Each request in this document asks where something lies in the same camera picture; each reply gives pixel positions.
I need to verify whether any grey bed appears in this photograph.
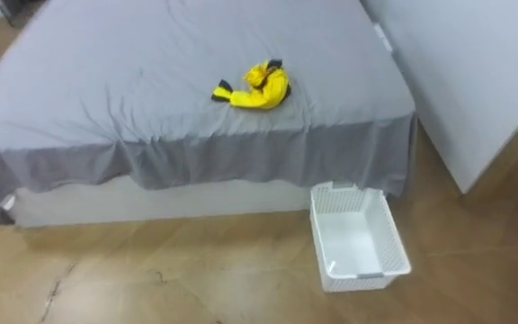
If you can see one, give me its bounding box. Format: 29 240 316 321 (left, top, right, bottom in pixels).
0 0 418 229

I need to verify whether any white plastic laundry basket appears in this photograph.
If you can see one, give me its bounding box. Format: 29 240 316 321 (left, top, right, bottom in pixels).
309 180 413 293

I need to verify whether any white cabinet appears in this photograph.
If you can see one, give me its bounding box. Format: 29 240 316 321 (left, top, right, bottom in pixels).
360 0 518 195

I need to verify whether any yellow and black garment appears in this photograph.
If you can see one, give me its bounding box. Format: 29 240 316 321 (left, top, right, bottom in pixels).
210 58 292 111

